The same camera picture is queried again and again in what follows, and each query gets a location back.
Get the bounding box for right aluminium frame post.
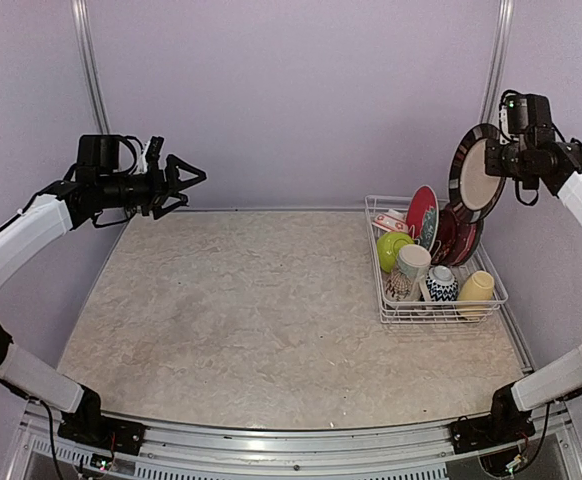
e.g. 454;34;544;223
479;0;515;123

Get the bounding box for front aluminium rail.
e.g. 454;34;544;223
4;405;582;479

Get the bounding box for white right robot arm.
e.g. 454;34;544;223
482;90;582;444

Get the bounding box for pink polka dot plate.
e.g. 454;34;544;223
440;204;473;267

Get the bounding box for blue white patterned cup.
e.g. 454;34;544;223
420;265;459;302

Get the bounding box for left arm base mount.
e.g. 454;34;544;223
58;416;147;456

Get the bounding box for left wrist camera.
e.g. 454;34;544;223
136;136;164;174

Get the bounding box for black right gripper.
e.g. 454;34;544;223
487;136;541;178

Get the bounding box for aluminium frame post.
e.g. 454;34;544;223
69;0;135;220
479;0;515;123

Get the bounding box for left aluminium frame post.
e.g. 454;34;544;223
69;0;135;220

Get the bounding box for red and teal plate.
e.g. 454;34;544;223
406;185;439;252

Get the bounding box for pale yellow cup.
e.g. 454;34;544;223
456;270;495;321

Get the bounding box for black striped rim plate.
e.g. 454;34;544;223
448;123;505;224

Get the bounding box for light blue flower plate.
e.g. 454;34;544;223
463;220;485;263

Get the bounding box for white wire dish rack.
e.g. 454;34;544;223
364;195;508;325

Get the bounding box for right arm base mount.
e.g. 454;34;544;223
448;415;536;454

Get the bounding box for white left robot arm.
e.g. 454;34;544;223
0;134;207;445

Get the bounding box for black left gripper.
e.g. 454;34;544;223
98;153;206;219

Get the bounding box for lime green bowl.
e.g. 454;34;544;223
376;232;414;273

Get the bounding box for white shell pattern mug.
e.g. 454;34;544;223
384;244;431;302

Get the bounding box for red white floral bowl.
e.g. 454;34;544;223
373;209;409;234

